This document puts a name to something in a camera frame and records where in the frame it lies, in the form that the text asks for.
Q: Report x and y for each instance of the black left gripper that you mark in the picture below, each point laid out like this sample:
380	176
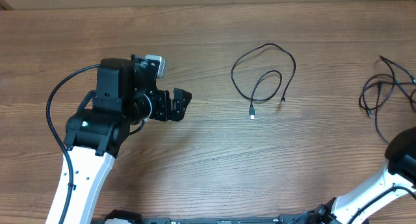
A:
164	113

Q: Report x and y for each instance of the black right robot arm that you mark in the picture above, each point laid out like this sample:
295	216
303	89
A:
393	180

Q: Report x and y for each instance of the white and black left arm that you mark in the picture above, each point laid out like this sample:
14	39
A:
126	94

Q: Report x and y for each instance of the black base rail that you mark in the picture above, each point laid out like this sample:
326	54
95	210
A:
281	219

